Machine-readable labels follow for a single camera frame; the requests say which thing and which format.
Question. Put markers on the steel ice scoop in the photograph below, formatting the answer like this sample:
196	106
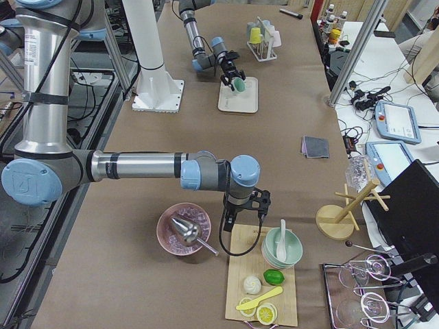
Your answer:
189	232

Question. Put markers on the grey cup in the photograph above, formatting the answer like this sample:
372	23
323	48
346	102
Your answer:
250	25

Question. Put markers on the yellow plastic knife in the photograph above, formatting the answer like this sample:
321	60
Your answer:
255	302

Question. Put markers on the pink bowl under stack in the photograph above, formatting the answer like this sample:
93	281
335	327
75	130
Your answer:
280	267

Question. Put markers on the white steamed bun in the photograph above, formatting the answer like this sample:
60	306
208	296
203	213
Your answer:
252	285

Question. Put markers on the green cup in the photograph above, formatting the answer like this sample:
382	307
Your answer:
238	85

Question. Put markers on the wooden mug tree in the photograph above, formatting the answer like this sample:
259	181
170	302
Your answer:
338	222

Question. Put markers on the pink cup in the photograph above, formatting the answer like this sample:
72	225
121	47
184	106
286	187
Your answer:
276	39

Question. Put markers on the white ceramic spoon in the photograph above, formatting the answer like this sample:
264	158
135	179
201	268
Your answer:
281	252

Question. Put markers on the bamboo cutting board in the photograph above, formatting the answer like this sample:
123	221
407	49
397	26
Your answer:
254	264

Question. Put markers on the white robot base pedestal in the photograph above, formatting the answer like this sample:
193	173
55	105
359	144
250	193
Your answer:
156	90

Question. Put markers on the clear crystal glass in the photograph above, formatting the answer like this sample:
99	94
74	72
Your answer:
356	175

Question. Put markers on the white cup rack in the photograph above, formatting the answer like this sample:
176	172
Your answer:
264	51

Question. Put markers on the grey folded cloth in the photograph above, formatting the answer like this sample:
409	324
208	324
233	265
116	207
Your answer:
314	147

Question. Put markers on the white rectangular tray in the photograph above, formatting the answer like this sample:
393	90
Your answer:
239	102

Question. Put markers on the mint green bowl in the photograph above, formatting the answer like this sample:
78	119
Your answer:
293	247

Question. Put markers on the yellow cup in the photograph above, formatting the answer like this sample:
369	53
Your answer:
255	36

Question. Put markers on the steel tube black cap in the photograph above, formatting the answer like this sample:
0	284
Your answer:
291	13

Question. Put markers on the wire glass rack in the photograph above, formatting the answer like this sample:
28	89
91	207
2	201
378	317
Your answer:
355	290

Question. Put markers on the pink ice bowl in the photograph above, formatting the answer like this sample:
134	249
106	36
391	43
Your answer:
168	239

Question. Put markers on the blue teach pendant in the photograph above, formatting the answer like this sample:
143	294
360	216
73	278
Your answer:
389	159
397	122

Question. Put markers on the aluminium frame post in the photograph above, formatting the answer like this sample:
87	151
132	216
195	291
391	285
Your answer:
368	26

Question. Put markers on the black monitor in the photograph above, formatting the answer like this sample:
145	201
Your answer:
411	225

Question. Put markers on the green lime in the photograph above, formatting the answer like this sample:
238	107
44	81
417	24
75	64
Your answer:
273	277

